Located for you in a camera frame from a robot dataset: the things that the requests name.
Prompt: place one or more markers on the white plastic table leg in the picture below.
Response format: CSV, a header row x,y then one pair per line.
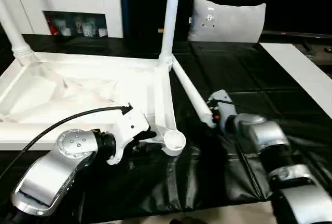
x,y
14,32
193,91
169,21

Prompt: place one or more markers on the white plastic table top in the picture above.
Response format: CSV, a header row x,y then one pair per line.
x,y
77,84

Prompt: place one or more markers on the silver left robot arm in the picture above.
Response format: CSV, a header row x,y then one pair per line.
x,y
57,164

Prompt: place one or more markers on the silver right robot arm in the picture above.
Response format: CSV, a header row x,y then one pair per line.
x,y
275,141

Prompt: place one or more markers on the white cabinet with glass doors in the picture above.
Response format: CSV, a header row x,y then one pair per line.
x,y
64,1

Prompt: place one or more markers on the small white cup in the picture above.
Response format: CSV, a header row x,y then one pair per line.
x,y
102,32

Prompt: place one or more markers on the small brown label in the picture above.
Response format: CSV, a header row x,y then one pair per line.
x,y
161,30

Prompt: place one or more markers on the black table mat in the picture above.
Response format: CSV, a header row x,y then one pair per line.
x,y
259,78

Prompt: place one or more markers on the grey cushion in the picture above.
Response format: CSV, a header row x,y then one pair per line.
x,y
228,19

